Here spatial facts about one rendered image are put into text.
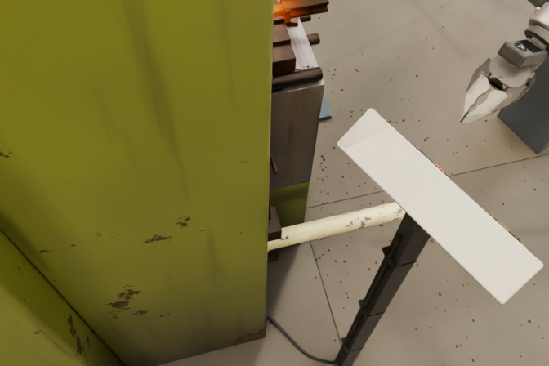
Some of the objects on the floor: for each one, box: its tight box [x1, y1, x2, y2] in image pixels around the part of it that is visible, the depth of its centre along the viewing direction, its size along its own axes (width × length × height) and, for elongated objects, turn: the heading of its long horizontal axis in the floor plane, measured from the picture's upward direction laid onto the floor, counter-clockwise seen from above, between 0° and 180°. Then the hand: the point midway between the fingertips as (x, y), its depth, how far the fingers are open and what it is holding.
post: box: [337, 212, 431, 366], centre depth 145 cm, size 4×4×108 cm
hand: (465, 116), depth 110 cm, fingers closed
